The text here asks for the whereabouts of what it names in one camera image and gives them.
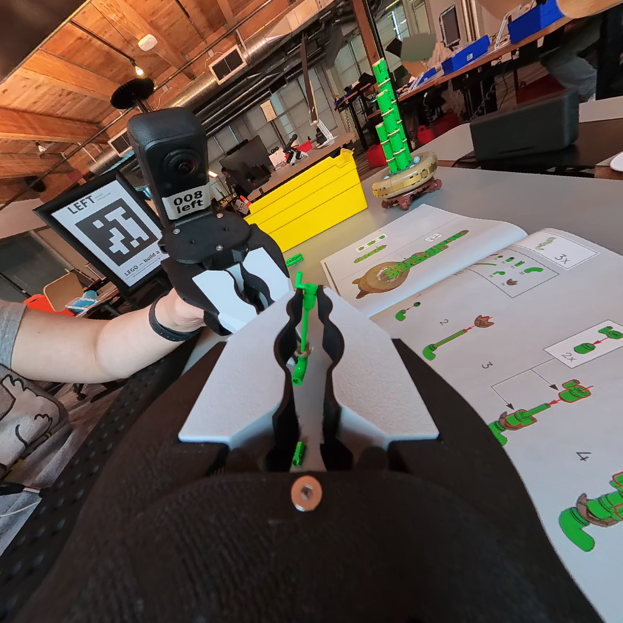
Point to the blue storage box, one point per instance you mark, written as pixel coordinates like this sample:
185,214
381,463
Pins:
535,19
465,54

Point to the white air vent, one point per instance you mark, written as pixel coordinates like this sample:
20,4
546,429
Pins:
226,64

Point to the lego instruction booklet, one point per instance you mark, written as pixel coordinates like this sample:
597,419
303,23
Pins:
486,316

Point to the grey work table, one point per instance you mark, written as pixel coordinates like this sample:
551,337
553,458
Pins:
311,165

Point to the yellow stacked storage bins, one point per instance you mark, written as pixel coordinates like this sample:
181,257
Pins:
316,204

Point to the black round ceiling fixture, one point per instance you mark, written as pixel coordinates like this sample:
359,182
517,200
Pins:
131,93

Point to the person's left hand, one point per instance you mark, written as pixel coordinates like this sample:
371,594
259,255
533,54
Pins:
182,314

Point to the red bin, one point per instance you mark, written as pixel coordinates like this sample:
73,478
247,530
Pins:
377,156
438,129

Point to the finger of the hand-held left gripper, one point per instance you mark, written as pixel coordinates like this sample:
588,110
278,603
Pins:
267,272
216,297

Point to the small black white robot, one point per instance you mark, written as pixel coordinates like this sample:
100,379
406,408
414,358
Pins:
293,151

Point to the large dark screen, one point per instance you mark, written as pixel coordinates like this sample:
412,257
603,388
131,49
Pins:
243,160

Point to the small green lego clip piece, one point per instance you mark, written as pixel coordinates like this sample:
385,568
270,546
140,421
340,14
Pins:
298,453

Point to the grey monitor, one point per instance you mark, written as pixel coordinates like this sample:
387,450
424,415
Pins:
450,25

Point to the plywood chair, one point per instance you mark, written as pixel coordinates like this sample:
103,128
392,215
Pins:
63,289

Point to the black wristband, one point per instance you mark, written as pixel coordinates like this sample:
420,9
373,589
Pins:
160,328

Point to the lego bamboo pot model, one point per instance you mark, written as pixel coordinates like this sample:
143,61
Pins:
394,141

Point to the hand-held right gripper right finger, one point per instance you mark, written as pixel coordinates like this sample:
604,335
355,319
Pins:
379,384

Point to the thin green lego stem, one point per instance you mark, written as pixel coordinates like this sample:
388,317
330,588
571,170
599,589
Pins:
305,321

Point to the white ceiling access point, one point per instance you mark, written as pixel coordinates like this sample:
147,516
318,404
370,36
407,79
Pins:
147,42

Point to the person's grey printed shirt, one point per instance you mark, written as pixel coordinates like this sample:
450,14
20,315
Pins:
29,423

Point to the person's left forearm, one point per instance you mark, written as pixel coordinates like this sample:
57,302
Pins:
87,345

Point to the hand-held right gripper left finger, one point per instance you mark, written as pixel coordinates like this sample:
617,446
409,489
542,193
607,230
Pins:
238,389

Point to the black framed marker sign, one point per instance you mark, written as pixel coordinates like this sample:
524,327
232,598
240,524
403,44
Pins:
97,214

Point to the flat green lego leaf piece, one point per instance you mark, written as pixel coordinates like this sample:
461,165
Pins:
294,259

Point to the black rectangular box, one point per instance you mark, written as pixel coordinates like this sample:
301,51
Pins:
525,126

